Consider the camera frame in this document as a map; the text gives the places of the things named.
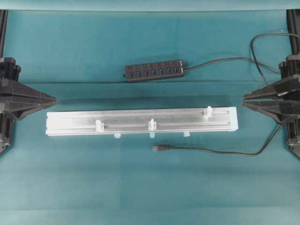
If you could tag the black left frame post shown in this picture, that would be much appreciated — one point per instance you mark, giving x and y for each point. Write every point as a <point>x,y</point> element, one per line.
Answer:
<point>3,25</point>

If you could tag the black right frame post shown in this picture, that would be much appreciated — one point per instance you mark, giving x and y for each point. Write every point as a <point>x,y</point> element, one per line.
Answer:
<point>293,24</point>

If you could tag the black frame post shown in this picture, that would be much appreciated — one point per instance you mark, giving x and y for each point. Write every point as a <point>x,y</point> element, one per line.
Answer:
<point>3,25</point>
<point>293,24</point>

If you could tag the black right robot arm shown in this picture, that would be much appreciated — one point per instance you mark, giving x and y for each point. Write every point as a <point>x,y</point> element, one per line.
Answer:
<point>292,126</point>

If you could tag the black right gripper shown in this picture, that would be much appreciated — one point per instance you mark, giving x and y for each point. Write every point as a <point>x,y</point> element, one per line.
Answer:
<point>288,88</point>

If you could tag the aluminium extrusion rail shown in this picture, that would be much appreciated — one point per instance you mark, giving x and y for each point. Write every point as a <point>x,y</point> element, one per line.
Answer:
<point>142,121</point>

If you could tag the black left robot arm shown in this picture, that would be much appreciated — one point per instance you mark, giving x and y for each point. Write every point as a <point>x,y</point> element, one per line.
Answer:
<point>6,123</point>

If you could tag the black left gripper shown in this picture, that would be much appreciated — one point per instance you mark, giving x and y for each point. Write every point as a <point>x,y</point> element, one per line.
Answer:
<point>11,92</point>

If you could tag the black multiport USB hub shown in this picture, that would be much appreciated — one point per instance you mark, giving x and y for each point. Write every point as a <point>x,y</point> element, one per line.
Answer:
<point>154,71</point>

